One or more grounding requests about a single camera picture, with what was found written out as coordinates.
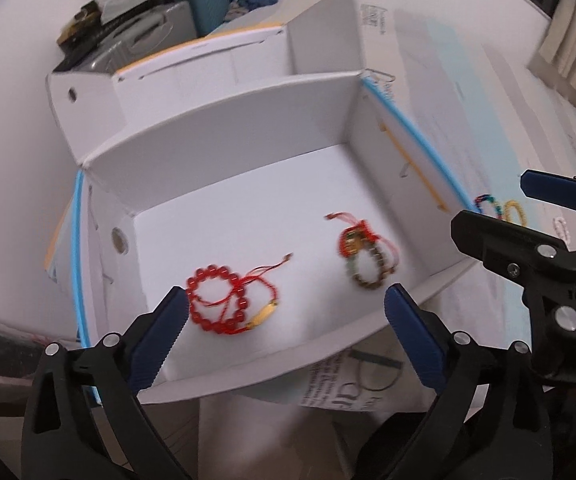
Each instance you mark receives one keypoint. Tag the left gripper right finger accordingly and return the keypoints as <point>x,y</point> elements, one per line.
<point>422,335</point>

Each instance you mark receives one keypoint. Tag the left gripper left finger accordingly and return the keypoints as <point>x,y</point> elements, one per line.
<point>151,338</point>

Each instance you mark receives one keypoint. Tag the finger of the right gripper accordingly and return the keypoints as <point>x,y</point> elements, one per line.
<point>508,250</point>
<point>549,188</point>

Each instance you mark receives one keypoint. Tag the blue yellow cardboard box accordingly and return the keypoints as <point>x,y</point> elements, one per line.
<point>244,149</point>

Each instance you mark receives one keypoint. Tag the grey suitcase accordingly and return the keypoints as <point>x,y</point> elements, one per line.
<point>155,30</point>

